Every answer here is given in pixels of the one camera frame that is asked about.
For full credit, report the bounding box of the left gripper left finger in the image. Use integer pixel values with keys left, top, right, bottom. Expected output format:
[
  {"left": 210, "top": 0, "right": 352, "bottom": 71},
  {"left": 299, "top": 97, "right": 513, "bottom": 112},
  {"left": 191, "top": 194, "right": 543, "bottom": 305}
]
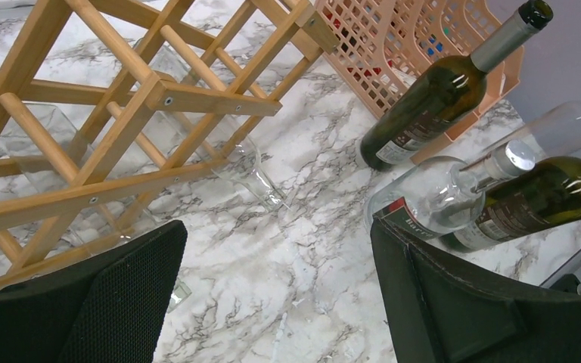
[{"left": 0, "top": 220, "right": 188, "bottom": 362}]

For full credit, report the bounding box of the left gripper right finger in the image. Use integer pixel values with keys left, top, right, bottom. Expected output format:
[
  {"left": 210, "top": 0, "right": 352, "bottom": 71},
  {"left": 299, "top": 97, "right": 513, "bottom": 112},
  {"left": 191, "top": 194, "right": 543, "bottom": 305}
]
[{"left": 370, "top": 221, "right": 581, "bottom": 362}]

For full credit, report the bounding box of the square clear glass bottle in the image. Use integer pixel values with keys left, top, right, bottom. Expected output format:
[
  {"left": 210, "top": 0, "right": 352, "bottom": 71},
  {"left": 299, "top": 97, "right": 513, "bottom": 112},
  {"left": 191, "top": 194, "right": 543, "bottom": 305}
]
[{"left": 0, "top": 102, "right": 194, "bottom": 314}]

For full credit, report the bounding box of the wooden lattice wine rack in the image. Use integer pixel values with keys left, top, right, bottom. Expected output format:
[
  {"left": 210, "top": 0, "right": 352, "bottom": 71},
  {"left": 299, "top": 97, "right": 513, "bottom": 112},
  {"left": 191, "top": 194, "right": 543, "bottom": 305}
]
[{"left": 0, "top": 1, "right": 339, "bottom": 289}]

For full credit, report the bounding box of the green wine bottle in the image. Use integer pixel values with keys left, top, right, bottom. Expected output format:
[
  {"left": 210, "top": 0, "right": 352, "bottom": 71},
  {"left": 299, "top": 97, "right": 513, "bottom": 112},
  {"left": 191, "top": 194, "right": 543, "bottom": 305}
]
[
  {"left": 359, "top": 1, "right": 554, "bottom": 172},
  {"left": 440, "top": 156, "right": 581, "bottom": 253}
]

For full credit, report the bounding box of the slim clear glass bottle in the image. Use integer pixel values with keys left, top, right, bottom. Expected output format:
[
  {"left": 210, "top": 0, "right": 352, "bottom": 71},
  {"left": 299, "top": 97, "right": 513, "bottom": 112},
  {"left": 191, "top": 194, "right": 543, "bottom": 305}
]
[{"left": 148, "top": 45, "right": 290, "bottom": 212}]

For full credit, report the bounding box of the clear bottle silver cap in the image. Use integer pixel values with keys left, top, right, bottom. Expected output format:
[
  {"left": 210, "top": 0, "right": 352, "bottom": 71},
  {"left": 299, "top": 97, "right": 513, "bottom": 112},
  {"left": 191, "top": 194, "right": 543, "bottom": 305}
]
[{"left": 364, "top": 139, "right": 536, "bottom": 240}]

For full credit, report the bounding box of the frosted clear bottle right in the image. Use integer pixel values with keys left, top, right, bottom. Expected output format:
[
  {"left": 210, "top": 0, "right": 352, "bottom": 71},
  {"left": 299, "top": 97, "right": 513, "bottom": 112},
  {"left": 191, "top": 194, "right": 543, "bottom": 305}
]
[{"left": 477, "top": 101, "right": 581, "bottom": 170}]

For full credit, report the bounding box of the peach plastic file organizer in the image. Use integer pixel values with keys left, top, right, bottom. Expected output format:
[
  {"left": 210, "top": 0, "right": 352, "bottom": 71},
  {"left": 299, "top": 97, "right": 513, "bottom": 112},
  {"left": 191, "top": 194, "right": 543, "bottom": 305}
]
[{"left": 318, "top": 1, "right": 523, "bottom": 162}]

